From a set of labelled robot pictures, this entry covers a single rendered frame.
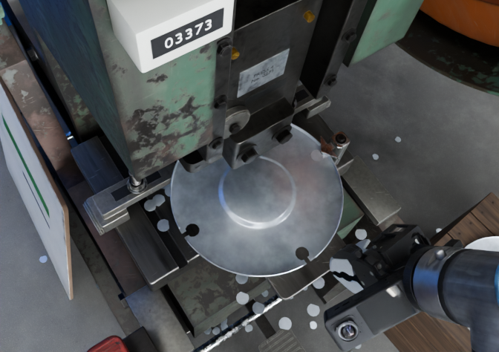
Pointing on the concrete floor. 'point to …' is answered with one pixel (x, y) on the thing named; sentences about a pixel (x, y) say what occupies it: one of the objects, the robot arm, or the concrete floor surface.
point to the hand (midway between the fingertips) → (333, 270)
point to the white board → (36, 187)
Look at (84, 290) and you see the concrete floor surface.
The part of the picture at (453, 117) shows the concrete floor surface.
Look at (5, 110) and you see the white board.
